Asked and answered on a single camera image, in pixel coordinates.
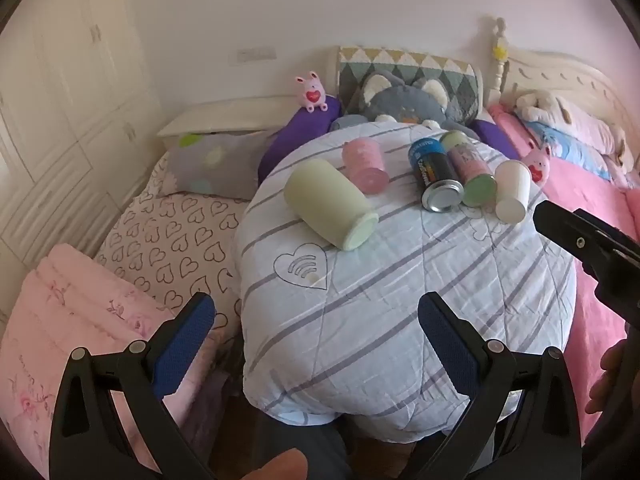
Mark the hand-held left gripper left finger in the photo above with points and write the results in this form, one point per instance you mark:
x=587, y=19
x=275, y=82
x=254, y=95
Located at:
x=182, y=345

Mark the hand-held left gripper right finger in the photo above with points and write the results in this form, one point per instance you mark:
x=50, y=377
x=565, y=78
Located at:
x=450, y=345

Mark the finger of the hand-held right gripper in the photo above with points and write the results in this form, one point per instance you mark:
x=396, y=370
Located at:
x=565, y=227

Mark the white paper cup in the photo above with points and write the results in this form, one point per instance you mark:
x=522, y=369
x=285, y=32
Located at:
x=512, y=190

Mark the pale green cup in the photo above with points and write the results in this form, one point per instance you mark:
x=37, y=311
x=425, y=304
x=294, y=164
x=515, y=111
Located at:
x=325, y=202

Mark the pink cup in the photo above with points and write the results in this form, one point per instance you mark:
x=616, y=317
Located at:
x=364, y=162

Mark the person's right hand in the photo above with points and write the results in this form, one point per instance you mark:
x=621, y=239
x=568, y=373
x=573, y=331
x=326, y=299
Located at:
x=610, y=380

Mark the pink bedspread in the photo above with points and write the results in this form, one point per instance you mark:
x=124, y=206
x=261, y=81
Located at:
x=590, y=270

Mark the pink bunny toy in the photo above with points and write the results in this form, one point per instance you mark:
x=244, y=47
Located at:
x=537, y=164
x=312, y=92

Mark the blue printed pillow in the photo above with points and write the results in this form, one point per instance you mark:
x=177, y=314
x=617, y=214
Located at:
x=575, y=152

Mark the grey striped white quilt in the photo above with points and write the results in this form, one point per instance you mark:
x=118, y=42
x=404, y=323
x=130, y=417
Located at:
x=400, y=285

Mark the heart print bedsheet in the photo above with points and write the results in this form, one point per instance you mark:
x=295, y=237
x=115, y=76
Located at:
x=170, y=245

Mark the pink green-lidded can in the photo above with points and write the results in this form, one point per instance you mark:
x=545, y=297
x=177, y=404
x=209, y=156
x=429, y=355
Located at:
x=470, y=170

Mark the purple pillow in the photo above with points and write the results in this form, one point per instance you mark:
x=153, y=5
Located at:
x=492, y=137
x=295, y=135

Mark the pink floral folded blanket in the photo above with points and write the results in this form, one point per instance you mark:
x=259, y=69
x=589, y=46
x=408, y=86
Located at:
x=65, y=335

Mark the white dog plush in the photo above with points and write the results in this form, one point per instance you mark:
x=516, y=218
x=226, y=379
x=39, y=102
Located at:
x=565, y=107

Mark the blue and black can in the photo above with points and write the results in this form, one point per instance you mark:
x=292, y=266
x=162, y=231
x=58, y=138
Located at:
x=434, y=172

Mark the person's dark pants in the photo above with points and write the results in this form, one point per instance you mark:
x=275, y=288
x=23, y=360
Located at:
x=300, y=440

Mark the white bed headboard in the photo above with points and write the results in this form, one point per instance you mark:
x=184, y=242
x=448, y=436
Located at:
x=565, y=65

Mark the grey dotted pillow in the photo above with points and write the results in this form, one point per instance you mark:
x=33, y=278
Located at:
x=215, y=162

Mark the diamond pattern cushion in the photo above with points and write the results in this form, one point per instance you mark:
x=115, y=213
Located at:
x=450, y=67

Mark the grey cat plush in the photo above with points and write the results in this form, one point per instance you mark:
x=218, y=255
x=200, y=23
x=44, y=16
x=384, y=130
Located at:
x=400, y=102

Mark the cream pillow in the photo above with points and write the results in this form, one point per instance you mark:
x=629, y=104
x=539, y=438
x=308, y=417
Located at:
x=225, y=115

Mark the white wardrobe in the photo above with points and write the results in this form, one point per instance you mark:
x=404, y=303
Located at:
x=65, y=110

